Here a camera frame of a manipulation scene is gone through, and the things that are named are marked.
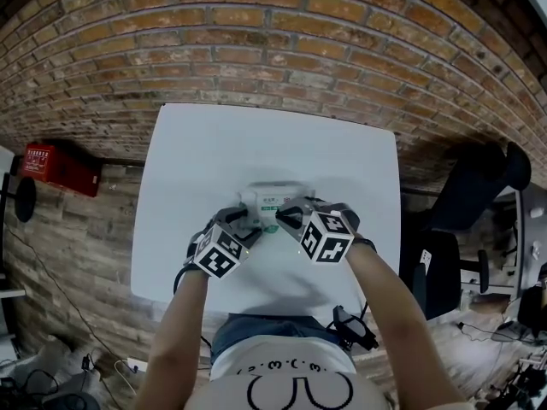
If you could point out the white packet with green print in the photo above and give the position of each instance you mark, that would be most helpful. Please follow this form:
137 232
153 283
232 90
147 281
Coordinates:
269 199

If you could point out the person's white printed shirt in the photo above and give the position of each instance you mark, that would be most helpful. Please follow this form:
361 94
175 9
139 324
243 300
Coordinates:
282 378

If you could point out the red metal box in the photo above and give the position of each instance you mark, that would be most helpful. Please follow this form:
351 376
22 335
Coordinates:
60 169

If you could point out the white power strip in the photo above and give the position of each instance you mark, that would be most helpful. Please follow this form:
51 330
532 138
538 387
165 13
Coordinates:
137 364

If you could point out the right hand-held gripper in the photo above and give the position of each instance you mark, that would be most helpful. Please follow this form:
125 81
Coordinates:
327 237

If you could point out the person's left forearm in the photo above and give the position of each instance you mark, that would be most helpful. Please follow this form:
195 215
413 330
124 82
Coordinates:
175 335

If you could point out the white table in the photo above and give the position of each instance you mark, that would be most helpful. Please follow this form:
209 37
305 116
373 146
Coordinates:
273 152

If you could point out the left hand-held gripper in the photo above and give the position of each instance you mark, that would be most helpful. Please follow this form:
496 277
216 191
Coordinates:
220 252

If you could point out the person's blue jeans legs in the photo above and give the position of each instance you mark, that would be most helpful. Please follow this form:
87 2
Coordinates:
273 329

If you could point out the black wristband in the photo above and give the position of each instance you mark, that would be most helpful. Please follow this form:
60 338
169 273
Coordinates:
365 244

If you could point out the black floor fan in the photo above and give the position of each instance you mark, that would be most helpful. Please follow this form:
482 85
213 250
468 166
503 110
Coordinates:
25 199

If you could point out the dark desk with white frame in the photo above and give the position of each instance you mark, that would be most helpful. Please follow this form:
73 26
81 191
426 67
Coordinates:
525 237

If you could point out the black waist device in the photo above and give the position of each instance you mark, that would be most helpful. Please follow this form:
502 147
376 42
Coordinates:
352 329

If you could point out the person's right forearm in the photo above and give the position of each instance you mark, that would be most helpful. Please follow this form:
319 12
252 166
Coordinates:
397 314

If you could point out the black office chair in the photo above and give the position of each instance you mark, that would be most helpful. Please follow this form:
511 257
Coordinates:
466 195

